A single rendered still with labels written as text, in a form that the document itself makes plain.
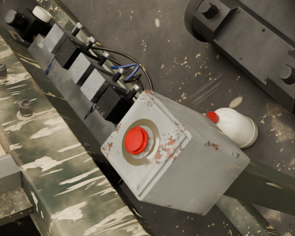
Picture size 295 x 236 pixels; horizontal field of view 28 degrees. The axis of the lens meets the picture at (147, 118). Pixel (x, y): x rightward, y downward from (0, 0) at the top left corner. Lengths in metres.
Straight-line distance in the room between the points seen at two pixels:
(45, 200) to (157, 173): 0.24
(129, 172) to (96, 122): 0.35
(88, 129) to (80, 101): 0.07
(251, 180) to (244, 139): 0.74
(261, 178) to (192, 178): 0.22
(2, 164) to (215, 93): 1.03
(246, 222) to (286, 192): 0.44
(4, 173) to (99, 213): 0.19
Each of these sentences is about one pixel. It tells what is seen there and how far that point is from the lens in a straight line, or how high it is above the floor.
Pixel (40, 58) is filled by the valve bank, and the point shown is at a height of 0.74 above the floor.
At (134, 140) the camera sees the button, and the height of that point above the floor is 0.94.
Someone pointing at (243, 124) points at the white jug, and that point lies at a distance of 1.73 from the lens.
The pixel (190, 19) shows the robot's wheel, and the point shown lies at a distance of 1.85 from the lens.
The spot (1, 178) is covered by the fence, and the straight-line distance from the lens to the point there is 1.03.
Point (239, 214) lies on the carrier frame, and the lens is 1.59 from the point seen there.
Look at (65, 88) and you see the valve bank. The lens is 1.26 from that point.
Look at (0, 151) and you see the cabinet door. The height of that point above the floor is 0.90.
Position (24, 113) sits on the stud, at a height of 0.88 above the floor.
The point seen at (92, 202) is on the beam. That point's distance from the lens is 0.97.
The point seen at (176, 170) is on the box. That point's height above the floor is 0.90.
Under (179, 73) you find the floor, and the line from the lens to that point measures 2.04.
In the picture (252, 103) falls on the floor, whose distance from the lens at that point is 1.85.
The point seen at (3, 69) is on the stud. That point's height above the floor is 0.88.
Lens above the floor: 1.55
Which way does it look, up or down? 49 degrees down
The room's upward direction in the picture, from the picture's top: 68 degrees counter-clockwise
